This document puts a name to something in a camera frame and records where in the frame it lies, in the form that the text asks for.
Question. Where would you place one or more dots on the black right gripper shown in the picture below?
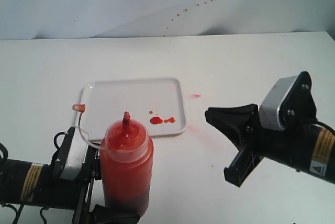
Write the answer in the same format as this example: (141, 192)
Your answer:
(241, 125)

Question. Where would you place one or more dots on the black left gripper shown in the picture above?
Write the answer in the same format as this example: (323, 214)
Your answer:
(72, 195)

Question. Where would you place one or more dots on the red sauce squeeze bottle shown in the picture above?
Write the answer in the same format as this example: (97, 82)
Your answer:
(126, 160)

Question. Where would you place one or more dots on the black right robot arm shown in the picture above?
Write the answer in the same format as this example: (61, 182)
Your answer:
(322, 159)

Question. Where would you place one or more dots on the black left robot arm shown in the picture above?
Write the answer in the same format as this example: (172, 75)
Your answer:
(27, 183)

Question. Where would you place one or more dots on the red sauce puddle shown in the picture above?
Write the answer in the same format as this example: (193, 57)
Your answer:
(157, 120)

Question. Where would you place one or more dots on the white rectangular plastic tray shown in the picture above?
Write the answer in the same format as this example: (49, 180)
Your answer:
(107, 101)

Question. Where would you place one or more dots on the white backdrop cloth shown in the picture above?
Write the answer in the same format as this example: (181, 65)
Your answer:
(58, 19)

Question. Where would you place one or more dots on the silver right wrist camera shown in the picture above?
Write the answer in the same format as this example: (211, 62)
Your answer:
(289, 101)

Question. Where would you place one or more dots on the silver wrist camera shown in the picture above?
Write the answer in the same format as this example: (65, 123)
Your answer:
(289, 101)
(71, 156)

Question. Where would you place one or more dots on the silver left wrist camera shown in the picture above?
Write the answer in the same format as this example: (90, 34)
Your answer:
(71, 156)

